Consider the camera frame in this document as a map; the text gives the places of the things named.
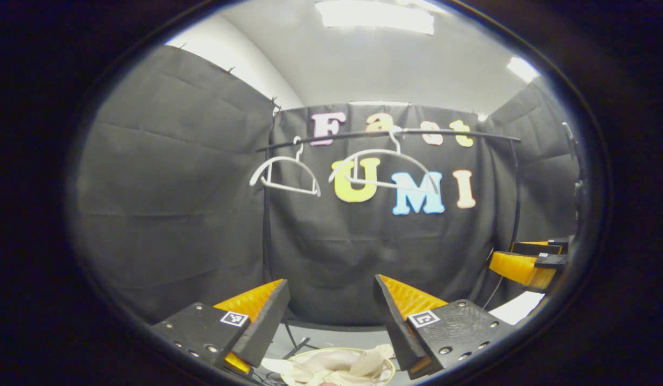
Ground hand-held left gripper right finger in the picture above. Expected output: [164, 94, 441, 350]
[373, 274, 517, 380]

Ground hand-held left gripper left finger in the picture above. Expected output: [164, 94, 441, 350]
[149, 279, 290, 376]

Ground cream laundry hamper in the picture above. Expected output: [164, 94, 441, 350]
[280, 347, 396, 386]

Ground cream button shirt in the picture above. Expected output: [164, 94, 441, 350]
[262, 344, 396, 386]

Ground white hanger with hook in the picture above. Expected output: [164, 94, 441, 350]
[329, 126, 440, 195]

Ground black clothes rack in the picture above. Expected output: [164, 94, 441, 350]
[255, 128, 523, 360]

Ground white plastic hanger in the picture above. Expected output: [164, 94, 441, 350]
[249, 137, 322, 198]

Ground white flat board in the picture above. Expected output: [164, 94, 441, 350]
[487, 291, 546, 325]

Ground plain black curtain panel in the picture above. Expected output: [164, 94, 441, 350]
[74, 46, 278, 322]
[487, 80, 581, 258]

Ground black backdrop cloth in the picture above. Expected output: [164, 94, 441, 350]
[270, 103, 503, 326]

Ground dark metal stand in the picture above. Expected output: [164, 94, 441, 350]
[562, 122, 584, 215]

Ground small ceiling light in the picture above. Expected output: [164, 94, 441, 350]
[506, 56, 541, 84]

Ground large ceiling light panel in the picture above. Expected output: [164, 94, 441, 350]
[315, 0, 435, 35]

